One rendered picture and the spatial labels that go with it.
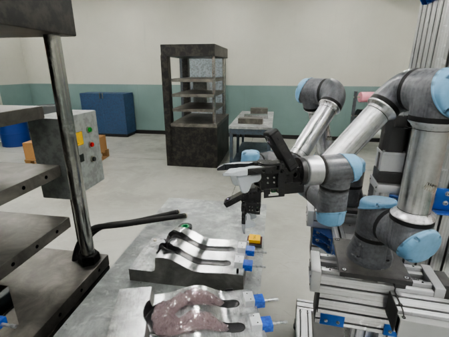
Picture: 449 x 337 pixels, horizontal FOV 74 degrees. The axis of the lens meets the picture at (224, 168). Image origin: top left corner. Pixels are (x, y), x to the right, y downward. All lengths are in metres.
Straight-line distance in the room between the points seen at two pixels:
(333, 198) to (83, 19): 8.67
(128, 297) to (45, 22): 1.01
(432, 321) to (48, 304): 1.38
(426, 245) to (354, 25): 7.05
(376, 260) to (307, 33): 6.84
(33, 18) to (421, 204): 1.32
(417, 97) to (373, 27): 7.03
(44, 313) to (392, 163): 1.47
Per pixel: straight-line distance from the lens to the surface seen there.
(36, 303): 1.53
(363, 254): 1.16
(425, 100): 0.91
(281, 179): 0.72
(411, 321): 1.18
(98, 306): 1.38
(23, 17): 1.24
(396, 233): 1.02
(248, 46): 7.68
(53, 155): 1.62
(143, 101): 8.41
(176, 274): 1.35
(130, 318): 1.13
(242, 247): 1.41
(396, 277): 1.18
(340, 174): 0.79
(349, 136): 0.95
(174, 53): 5.25
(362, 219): 1.12
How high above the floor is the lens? 1.68
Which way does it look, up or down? 18 degrees down
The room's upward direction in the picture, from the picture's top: straight up
